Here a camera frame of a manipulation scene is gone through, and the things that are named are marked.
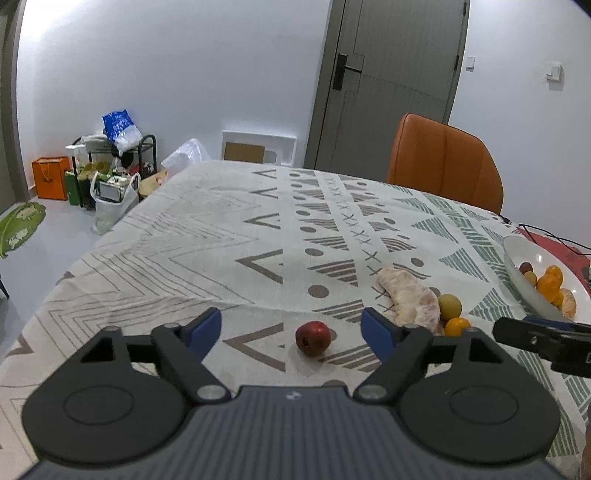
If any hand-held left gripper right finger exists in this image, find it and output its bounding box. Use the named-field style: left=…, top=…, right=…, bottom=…
left=353, top=307, right=509, bottom=407

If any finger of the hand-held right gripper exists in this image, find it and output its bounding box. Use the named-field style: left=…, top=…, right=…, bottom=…
left=492, top=315, right=591, bottom=377

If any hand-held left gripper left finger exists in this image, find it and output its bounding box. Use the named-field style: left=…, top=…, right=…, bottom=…
left=76, top=307, right=232, bottom=407

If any bread piece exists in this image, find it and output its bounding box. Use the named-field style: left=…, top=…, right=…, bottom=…
left=558, top=288, right=579, bottom=320

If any small red apple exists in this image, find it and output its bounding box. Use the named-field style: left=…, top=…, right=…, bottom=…
left=295, top=320, right=332, bottom=356

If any white plate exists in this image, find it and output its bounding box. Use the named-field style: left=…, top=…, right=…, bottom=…
left=502, top=235, right=591, bottom=324

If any peeled pomelo segment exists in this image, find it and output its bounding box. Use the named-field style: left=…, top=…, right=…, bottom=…
left=375, top=268, right=441, bottom=334

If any red orange table mat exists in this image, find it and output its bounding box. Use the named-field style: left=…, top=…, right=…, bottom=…
left=519, top=226, right=591, bottom=296

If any white plastic bag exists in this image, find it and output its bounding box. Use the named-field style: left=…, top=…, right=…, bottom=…
left=90, top=172, right=141, bottom=234

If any beige round stool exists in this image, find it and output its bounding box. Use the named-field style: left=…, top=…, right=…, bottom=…
left=139, top=170, right=169, bottom=199

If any clear plastic bag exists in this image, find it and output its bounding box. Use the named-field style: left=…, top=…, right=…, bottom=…
left=161, top=137, right=211, bottom=174

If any brown cardboard piece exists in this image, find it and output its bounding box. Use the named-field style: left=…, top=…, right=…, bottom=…
left=225, top=143, right=267, bottom=163

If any orange leather chair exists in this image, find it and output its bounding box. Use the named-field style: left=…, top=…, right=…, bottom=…
left=387, top=113, right=504, bottom=214

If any black metal rack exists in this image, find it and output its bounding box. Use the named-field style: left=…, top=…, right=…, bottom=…
left=74, top=134, right=158, bottom=208

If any green box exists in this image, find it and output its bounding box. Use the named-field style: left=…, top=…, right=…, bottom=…
left=65, top=171, right=84, bottom=206

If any green floor mat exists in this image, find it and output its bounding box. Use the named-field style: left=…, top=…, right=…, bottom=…
left=0, top=202, right=47, bottom=259

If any orange paper bag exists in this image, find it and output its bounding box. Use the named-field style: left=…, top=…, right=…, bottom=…
left=31, top=157, right=70, bottom=200

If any blue plastic bag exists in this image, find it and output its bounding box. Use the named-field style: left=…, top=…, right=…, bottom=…
left=102, top=110, right=143, bottom=153

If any grey door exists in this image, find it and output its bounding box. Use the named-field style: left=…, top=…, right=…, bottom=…
left=302, top=0, right=472, bottom=181

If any black cable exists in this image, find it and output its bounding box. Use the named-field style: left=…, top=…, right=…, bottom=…
left=501, top=215, right=591, bottom=254

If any white frame with cardboard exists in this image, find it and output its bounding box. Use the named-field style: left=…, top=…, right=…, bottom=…
left=222, top=130, right=296, bottom=167

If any black door handle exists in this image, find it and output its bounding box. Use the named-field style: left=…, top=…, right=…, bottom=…
left=332, top=53, right=363, bottom=90

